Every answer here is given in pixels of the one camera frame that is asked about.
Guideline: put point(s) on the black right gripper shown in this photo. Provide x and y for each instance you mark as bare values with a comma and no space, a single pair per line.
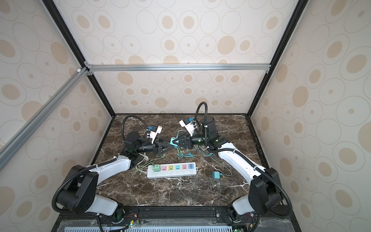
187,140

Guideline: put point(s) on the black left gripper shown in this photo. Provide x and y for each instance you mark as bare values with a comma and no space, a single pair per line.
155,147

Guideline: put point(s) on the teal plug adapter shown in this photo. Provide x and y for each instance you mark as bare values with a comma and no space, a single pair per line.
173,143
216,175

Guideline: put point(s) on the light green plug adapter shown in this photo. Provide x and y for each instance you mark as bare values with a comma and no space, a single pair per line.
156,168

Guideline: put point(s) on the white power strip coloured sockets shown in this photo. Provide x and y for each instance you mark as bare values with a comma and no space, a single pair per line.
173,170

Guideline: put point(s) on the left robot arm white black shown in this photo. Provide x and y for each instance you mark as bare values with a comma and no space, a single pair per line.
77,193

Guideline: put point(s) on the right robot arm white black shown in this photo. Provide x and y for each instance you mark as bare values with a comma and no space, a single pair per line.
265,194

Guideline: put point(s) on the aluminium crossbar back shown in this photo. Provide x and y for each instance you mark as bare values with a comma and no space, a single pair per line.
178,67

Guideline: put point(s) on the aluminium crossbar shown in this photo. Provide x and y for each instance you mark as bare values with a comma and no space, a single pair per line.
23,135
178,67

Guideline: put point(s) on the aluminium crossbar left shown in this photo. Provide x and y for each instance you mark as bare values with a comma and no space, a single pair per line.
23,135

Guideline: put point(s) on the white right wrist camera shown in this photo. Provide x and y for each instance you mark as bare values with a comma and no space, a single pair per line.
191,125

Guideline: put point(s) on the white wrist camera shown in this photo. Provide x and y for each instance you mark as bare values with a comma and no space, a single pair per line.
152,132
191,125

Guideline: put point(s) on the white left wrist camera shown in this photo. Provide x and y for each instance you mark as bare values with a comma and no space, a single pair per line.
152,132

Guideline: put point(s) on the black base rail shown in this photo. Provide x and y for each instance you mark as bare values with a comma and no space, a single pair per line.
176,219

